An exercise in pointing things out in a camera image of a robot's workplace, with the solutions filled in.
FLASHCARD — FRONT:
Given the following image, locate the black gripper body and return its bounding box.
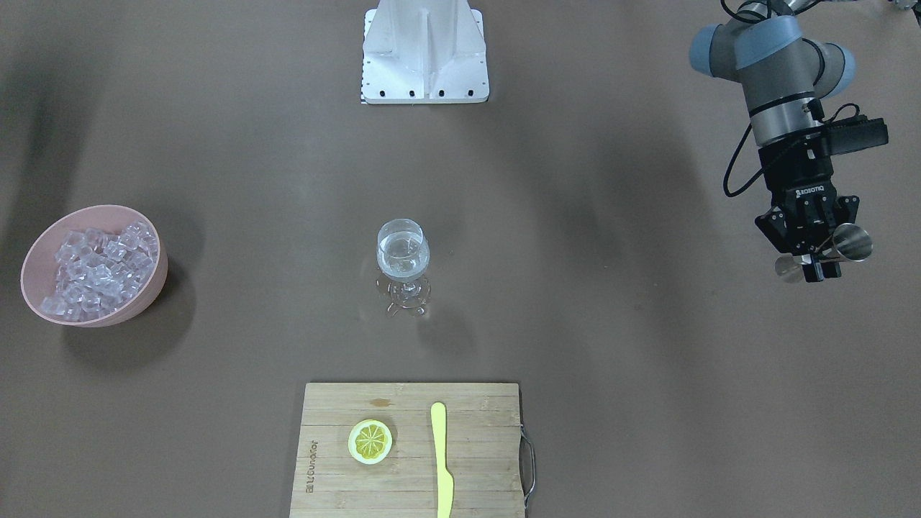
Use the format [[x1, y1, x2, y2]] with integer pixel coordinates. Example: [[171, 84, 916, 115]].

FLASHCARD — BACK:
[[756, 137, 861, 255]]

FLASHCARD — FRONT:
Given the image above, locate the steel double jigger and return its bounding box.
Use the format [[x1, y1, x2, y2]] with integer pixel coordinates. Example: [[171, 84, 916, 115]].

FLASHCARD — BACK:
[[774, 223, 873, 284]]

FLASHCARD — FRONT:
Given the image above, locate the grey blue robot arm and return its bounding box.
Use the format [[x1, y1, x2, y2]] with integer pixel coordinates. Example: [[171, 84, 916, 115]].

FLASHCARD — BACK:
[[689, 1, 855, 283]]

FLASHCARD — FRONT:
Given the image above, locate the clear wine glass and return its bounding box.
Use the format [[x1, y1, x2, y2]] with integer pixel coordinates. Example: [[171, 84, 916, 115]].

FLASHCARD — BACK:
[[376, 219, 431, 316]]

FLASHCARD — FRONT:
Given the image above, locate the pink bowl of ice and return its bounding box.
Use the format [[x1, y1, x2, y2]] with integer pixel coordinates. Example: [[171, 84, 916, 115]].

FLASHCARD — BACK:
[[20, 204, 168, 327]]

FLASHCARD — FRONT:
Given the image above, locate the wooden cutting board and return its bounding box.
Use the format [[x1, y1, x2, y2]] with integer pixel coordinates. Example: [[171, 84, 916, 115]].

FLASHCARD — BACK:
[[289, 381, 533, 517]]

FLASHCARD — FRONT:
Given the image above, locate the yellow plastic knife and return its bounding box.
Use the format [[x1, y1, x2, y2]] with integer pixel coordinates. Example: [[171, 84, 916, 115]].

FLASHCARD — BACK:
[[430, 402, 455, 517]]

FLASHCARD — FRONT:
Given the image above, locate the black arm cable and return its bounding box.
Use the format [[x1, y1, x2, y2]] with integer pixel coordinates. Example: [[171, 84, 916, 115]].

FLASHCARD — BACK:
[[722, 104, 861, 199]]

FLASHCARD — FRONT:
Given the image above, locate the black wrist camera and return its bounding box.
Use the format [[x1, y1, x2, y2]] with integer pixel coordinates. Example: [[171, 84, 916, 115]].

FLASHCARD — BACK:
[[820, 115, 889, 156]]

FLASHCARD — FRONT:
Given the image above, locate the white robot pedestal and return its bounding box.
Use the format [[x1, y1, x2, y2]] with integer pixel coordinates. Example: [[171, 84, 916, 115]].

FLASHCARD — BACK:
[[360, 1, 490, 105]]

